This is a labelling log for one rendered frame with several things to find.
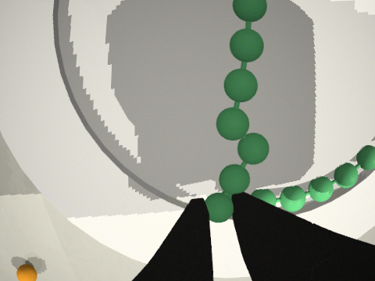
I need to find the orange sphere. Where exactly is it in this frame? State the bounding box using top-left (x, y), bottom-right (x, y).
top-left (16, 265), bottom-right (37, 281)

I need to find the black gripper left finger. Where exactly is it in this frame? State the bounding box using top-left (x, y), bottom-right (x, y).
top-left (132, 197), bottom-right (213, 281)

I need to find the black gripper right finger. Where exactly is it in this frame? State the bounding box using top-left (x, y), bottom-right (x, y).
top-left (231, 192), bottom-right (375, 281)

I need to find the white round board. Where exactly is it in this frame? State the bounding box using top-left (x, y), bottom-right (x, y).
top-left (0, 0), bottom-right (375, 263)

